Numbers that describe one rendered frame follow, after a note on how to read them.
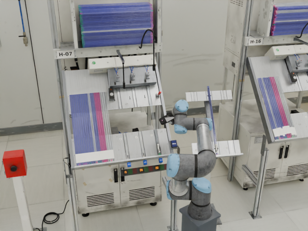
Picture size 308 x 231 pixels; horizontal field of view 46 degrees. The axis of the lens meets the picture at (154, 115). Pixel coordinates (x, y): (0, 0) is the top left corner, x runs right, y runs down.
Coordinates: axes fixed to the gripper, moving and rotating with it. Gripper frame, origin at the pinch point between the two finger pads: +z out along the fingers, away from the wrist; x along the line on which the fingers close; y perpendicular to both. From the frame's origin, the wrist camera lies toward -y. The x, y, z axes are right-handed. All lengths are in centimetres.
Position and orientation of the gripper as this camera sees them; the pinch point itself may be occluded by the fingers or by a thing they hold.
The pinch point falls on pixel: (168, 121)
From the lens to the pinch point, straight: 244.8
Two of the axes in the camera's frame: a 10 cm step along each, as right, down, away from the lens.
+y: 8.6, -4.3, 2.6
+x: -4.8, -8.6, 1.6
